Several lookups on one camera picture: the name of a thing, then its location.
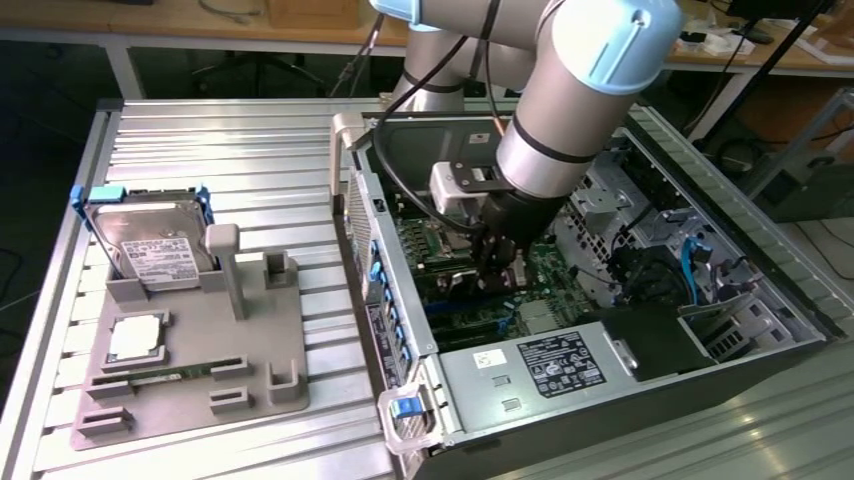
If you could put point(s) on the CPU socket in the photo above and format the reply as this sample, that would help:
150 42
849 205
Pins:
451 240

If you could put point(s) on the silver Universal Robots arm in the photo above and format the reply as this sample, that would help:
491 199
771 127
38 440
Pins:
575 100

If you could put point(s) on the open black silver PC case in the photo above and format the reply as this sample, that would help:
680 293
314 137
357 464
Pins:
668 400

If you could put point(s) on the green RAM stick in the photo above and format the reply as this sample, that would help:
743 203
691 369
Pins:
174 374

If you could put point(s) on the black graphics card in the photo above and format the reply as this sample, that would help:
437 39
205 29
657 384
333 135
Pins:
461 285

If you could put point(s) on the black slanted stand pole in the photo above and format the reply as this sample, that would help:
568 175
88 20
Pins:
793 47

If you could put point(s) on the black expansion slot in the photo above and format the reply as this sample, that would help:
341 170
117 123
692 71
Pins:
468 332

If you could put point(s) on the blue case latch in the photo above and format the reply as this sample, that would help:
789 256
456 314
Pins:
406 407

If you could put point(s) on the silver perforated disk bay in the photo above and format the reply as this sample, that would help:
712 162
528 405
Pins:
604 205

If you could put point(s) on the silver power supply unit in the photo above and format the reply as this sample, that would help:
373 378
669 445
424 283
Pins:
481 395

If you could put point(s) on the dark grey cabinet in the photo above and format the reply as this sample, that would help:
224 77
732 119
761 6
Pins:
821 190

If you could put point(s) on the green motherboard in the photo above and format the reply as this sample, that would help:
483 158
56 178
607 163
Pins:
568 285

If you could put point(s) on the blue expansion slot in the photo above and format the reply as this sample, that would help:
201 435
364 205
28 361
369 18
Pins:
461 305

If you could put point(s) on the white orange bench device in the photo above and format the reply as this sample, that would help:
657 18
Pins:
721 44

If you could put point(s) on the black installed RAM stick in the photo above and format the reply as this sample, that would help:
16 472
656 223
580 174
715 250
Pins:
430 275

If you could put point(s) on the black office chair base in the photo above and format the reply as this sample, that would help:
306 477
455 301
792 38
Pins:
261 62

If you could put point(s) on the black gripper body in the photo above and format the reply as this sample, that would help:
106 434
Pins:
524 215

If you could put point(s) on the silver CPU chip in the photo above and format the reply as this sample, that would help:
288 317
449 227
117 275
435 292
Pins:
134 337

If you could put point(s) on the grey plastic parts rack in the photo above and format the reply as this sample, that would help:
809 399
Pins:
201 350

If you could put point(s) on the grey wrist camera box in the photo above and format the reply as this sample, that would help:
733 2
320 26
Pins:
448 195

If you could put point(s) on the black monitor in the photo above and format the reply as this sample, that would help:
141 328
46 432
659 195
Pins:
768 7

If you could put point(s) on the black plastic shroud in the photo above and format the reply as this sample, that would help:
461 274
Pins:
648 335

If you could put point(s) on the hard disk in blue bracket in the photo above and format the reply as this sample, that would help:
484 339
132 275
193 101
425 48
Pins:
161 250

